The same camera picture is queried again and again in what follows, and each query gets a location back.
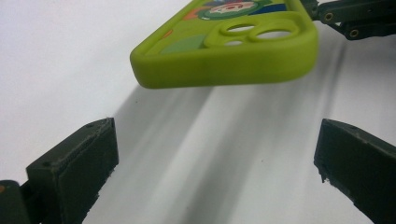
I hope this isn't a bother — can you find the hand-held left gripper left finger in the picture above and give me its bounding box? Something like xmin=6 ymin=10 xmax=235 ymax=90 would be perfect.
xmin=26 ymin=117 xmax=120 ymax=224

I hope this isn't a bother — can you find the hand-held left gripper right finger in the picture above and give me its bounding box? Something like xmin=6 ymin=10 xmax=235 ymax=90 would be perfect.
xmin=313 ymin=118 xmax=396 ymax=224

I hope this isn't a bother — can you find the green cartoon phone case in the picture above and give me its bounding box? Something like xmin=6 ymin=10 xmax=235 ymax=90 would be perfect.
xmin=130 ymin=0 xmax=319 ymax=90

